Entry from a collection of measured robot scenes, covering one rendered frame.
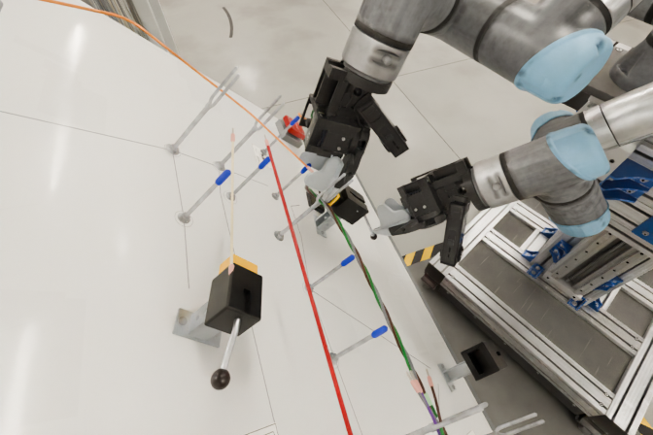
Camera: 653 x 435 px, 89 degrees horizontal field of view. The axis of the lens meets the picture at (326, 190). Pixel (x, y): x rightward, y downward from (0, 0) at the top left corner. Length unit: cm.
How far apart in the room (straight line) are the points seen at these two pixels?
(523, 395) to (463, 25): 158
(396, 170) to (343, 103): 175
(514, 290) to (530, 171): 121
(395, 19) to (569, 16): 17
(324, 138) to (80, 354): 33
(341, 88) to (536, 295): 145
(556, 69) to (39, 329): 47
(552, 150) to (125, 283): 50
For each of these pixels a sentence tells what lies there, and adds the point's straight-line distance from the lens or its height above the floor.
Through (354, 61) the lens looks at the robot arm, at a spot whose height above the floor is 139.
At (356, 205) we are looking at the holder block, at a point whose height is 116.
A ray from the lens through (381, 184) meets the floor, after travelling 208.
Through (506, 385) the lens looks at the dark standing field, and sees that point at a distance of 179.
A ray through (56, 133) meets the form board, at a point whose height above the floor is 139.
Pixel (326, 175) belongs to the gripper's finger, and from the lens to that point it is 49.
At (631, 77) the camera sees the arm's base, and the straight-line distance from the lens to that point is 100.
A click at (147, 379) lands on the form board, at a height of 133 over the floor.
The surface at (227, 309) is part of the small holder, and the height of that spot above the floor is 135.
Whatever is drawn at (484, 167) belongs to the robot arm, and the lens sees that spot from 54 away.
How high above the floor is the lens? 161
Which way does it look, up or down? 53 degrees down
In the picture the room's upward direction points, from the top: straight up
